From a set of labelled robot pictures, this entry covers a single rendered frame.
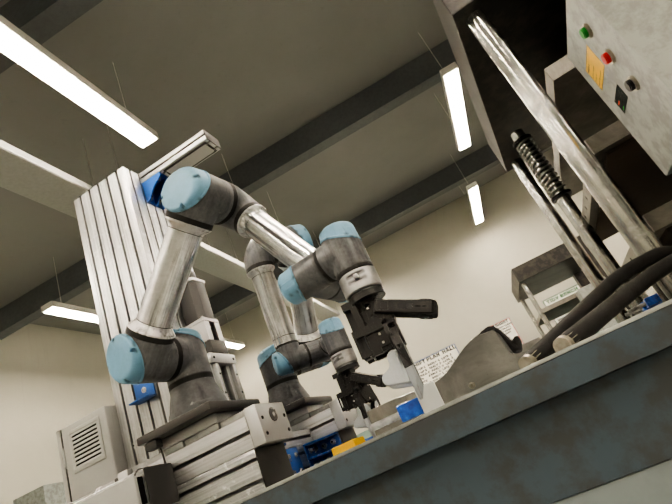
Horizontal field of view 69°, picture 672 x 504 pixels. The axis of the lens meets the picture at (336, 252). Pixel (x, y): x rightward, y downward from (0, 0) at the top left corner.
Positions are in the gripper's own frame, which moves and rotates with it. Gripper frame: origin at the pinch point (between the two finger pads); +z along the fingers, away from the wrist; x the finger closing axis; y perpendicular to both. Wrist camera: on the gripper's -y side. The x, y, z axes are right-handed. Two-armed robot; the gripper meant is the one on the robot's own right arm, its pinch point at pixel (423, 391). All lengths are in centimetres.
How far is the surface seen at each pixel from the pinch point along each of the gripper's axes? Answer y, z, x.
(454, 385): -6.1, -1.0, -33.3
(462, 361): -10.3, -5.1, -32.3
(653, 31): -67, -40, 5
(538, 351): -19.3, 2.2, 4.9
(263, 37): 2, -346, -228
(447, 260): -115, -250, -763
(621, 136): -74, -40, -35
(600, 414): -16.2, 11.8, 31.3
